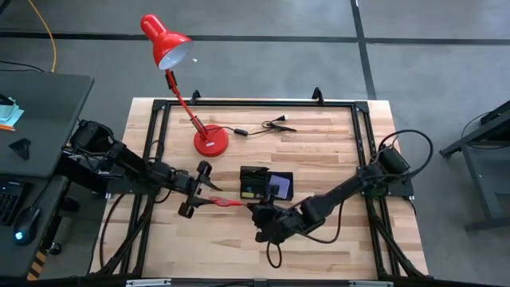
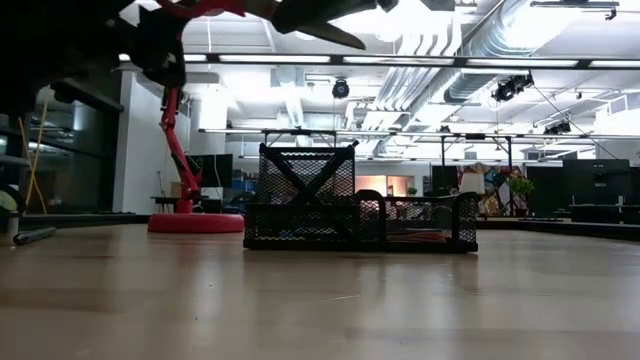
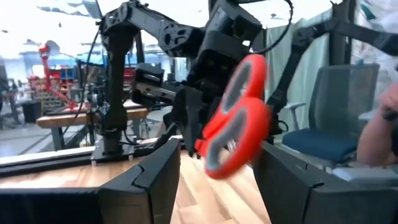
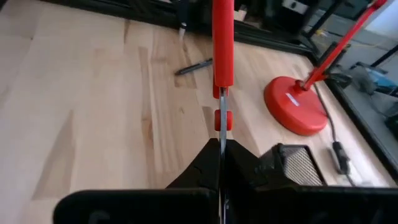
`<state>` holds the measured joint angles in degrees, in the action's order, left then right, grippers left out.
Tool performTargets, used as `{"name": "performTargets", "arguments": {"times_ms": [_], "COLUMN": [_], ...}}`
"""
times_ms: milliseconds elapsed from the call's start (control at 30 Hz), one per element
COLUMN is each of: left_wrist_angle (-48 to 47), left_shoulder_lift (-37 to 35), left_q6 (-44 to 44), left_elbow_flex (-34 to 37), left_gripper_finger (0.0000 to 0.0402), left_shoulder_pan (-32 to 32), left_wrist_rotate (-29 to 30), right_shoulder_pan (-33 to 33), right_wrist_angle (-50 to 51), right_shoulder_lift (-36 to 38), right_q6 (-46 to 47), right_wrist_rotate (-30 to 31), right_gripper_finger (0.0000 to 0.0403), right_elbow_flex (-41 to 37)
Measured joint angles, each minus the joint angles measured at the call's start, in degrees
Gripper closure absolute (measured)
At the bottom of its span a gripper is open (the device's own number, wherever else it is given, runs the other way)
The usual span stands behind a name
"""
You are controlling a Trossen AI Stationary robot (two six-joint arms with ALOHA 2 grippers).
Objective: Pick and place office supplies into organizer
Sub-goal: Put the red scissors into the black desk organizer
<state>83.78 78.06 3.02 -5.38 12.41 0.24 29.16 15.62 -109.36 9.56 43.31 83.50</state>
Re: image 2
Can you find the red desk lamp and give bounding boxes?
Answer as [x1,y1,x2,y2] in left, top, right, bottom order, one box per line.
[147,87,246,235]

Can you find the black pen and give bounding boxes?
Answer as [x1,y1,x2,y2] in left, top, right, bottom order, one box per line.
[269,140,359,204]
[260,148,346,206]
[13,226,57,247]

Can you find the white frame standoff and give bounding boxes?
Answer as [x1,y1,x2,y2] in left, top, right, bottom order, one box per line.
[5,214,20,246]

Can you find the black mesh desk organizer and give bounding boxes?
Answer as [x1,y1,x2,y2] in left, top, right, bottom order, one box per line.
[243,143,480,254]

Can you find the red-handled scissors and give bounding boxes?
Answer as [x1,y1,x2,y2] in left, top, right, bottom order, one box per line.
[156,0,367,51]

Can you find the yellow cable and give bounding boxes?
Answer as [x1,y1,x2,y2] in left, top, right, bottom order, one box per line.
[17,99,51,216]

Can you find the white lampshade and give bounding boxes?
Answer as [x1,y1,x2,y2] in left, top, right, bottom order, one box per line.
[458,172,488,196]

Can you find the distant dark desk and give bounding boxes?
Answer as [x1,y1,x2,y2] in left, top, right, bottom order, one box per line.
[568,202,640,225]

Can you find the green potted plant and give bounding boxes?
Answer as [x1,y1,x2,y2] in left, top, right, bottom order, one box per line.
[508,177,536,218]

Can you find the colourful wall hanging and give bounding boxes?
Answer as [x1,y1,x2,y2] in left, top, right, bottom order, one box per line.
[457,162,526,217]

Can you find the black overhead crossbeam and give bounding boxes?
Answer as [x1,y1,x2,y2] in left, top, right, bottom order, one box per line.
[117,51,640,71]

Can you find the black ceiling light cluster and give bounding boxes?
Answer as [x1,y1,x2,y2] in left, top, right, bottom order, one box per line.
[491,72,535,104]

